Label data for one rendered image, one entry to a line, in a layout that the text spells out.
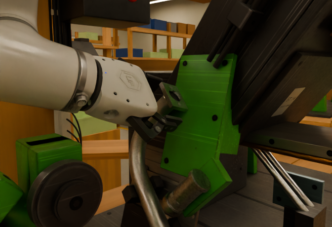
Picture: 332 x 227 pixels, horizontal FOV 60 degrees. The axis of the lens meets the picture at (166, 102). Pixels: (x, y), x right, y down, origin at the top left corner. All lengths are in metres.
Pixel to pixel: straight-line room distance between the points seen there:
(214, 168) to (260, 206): 0.38
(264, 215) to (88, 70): 0.56
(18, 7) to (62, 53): 0.09
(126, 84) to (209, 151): 0.17
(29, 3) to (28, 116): 0.31
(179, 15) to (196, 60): 11.57
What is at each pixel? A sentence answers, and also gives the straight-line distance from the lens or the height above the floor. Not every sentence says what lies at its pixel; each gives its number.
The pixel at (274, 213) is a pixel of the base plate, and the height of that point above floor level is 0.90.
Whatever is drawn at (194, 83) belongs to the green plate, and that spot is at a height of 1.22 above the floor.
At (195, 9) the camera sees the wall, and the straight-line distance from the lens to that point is 11.65.
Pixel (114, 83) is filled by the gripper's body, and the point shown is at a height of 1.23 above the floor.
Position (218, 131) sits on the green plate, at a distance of 0.45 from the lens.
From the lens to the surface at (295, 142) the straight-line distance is 0.53.
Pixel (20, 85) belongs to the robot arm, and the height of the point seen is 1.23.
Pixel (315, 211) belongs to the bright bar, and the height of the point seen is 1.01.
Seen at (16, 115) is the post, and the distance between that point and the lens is 0.67.
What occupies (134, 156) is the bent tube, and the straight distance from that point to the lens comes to 0.54.
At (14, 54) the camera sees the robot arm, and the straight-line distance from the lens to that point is 0.34.
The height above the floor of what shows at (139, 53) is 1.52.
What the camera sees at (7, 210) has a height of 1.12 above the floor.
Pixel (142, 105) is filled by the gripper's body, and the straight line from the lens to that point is 0.41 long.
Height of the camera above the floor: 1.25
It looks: 7 degrees down
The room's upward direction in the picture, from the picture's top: straight up
